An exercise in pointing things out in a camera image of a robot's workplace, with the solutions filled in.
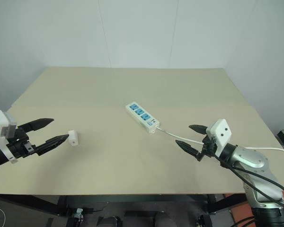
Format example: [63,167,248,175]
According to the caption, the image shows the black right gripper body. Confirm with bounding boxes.
[195,134,219,162]

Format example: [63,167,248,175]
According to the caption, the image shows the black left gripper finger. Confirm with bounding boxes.
[18,117,54,132]
[35,134,70,157]

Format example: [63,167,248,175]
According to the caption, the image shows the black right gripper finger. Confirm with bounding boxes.
[175,140,200,158]
[188,124,208,136]

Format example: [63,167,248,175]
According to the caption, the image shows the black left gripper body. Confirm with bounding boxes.
[6,126,38,159]

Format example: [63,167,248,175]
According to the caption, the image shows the white plug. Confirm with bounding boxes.
[68,130,80,148]

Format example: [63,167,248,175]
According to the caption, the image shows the white power strip blue sockets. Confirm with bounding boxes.
[125,101,161,134]

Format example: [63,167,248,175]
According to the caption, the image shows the dark rounded shape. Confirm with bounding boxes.
[96,215,123,227]

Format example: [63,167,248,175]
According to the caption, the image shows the white power cable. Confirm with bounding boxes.
[156,127,284,156]

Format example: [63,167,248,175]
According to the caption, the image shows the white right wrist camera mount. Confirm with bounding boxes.
[206,119,232,158]

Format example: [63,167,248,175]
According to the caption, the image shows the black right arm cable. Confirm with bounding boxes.
[217,157,284,227]

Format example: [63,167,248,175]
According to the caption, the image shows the metal caster bracket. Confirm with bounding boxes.
[72,208,85,219]

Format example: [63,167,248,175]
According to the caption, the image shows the black table frame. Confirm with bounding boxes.
[0,192,249,216]

